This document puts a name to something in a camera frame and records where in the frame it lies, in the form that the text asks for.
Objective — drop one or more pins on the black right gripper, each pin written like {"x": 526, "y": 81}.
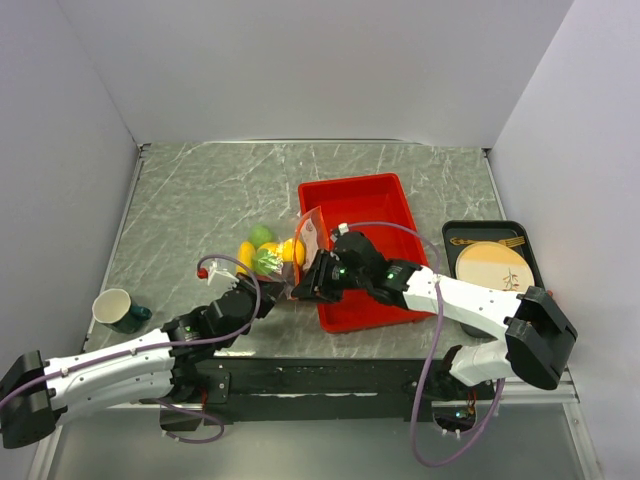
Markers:
{"x": 316, "y": 282}

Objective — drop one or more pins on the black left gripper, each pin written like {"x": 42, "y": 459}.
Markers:
{"x": 272, "y": 292}

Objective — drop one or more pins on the yellow pear toy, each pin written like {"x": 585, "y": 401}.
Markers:
{"x": 293, "y": 250}

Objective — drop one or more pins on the green lettuce toy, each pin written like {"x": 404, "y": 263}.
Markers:
{"x": 266, "y": 263}

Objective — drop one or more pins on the yellow corn toy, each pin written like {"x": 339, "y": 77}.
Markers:
{"x": 245, "y": 256}

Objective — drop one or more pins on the clear zip bag orange zipper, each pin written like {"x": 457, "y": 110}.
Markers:
{"x": 310, "y": 228}

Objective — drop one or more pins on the green bumpy fruit toy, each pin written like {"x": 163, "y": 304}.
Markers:
{"x": 260, "y": 235}

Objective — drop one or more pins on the dark red fruit toy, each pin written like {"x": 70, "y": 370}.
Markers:
{"x": 290, "y": 273}

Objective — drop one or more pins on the yellow lemon toy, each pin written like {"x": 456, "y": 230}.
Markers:
{"x": 269, "y": 250}

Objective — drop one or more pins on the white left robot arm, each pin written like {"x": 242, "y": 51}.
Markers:
{"x": 37, "y": 395}

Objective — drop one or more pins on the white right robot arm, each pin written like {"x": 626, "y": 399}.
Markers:
{"x": 532, "y": 338}

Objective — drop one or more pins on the red plastic bin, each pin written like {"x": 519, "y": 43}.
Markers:
{"x": 369, "y": 198}

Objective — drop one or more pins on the dark green mug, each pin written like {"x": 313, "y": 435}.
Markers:
{"x": 115, "y": 309}

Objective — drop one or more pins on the golden spoon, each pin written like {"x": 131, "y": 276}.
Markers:
{"x": 462, "y": 241}

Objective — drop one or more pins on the black tray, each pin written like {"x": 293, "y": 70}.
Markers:
{"x": 492, "y": 231}

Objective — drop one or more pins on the beige decorated plate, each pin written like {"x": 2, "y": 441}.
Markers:
{"x": 494, "y": 266}

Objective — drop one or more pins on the golden fork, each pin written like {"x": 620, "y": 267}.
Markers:
{"x": 513, "y": 241}

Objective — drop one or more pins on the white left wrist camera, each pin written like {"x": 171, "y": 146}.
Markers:
{"x": 215, "y": 274}

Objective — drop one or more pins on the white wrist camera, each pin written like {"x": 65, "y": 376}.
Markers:
{"x": 215, "y": 274}
{"x": 339, "y": 231}

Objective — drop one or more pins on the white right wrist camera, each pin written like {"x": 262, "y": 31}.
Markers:
{"x": 339, "y": 231}

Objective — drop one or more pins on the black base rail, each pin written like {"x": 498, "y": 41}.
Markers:
{"x": 247, "y": 389}

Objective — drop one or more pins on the aluminium extrusion rail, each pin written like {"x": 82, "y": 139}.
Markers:
{"x": 517, "y": 392}

